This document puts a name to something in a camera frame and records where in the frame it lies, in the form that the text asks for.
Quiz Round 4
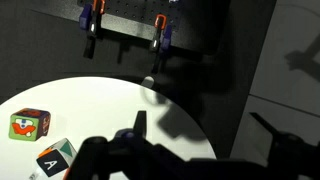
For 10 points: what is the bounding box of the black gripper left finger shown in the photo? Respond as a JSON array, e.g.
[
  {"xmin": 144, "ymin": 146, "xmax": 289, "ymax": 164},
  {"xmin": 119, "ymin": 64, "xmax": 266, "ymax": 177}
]
[{"xmin": 68, "ymin": 110, "xmax": 201, "ymax": 180}]

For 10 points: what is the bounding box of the black white letter block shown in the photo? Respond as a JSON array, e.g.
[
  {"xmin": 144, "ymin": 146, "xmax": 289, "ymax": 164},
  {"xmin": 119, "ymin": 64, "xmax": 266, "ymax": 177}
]
[{"xmin": 35, "ymin": 137, "xmax": 78, "ymax": 179}]

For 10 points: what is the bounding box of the purple orange bar clamp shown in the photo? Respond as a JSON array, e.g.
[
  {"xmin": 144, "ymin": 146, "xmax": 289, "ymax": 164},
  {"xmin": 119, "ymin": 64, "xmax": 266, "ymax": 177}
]
[
  {"xmin": 149, "ymin": 13, "xmax": 174, "ymax": 75},
  {"xmin": 78, "ymin": 0, "xmax": 107, "ymax": 60}
]

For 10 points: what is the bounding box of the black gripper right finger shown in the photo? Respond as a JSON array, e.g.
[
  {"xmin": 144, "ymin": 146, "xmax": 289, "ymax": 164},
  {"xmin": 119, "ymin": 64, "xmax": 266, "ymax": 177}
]
[{"xmin": 249, "ymin": 112, "xmax": 320, "ymax": 180}]

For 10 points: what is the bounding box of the small orange block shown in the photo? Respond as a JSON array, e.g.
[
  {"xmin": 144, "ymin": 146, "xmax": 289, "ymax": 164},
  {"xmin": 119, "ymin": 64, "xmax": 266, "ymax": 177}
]
[{"xmin": 63, "ymin": 166, "xmax": 73, "ymax": 180}]

